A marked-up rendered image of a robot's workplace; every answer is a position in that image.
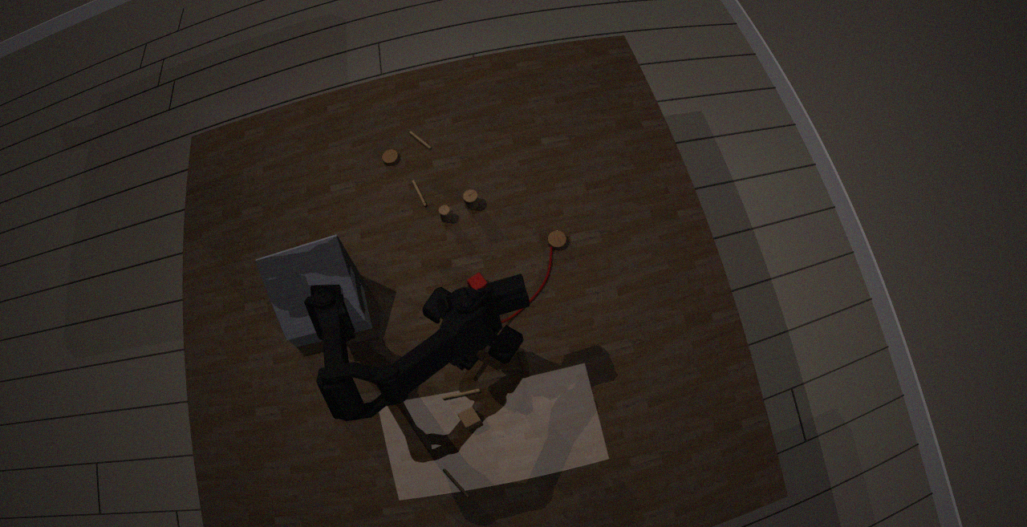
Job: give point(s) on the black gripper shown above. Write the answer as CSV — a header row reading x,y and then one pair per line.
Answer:
x,y
505,344

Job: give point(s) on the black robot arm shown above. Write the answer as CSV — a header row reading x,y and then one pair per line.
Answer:
x,y
470,322

